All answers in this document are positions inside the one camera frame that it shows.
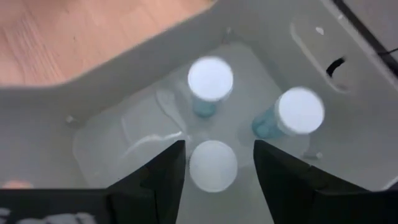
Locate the black aluminium table frame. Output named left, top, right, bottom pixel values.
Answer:
left=331, top=0, right=398, bottom=77

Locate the grey translucent plastic bin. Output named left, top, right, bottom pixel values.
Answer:
left=0, top=0, right=398, bottom=224

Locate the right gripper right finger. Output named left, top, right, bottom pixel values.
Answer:
left=252, top=139, right=368, bottom=224

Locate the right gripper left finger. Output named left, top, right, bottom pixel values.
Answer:
left=104, top=139, right=187, bottom=224

